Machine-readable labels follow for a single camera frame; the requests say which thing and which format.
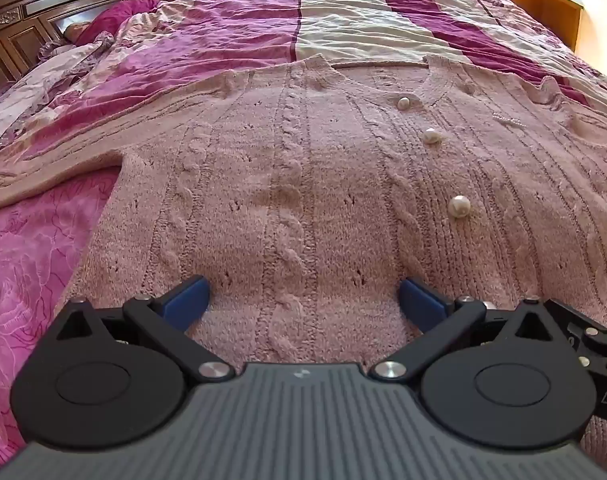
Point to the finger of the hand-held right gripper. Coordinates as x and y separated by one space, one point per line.
578 321

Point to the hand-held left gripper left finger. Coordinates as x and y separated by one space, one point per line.
186 301

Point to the carved wooden headboard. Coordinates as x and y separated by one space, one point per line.
18 20

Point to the magenta pillow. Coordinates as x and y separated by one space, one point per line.
121 17

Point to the pink knit cardigan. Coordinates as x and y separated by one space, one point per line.
303 185

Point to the magenta and white bedspread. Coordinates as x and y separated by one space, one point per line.
363 10

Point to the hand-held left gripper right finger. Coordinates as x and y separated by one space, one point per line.
423 303

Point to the long wooden cabinet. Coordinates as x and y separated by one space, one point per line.
533 2

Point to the floral ruffled pillow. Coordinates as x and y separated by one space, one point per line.
38 75

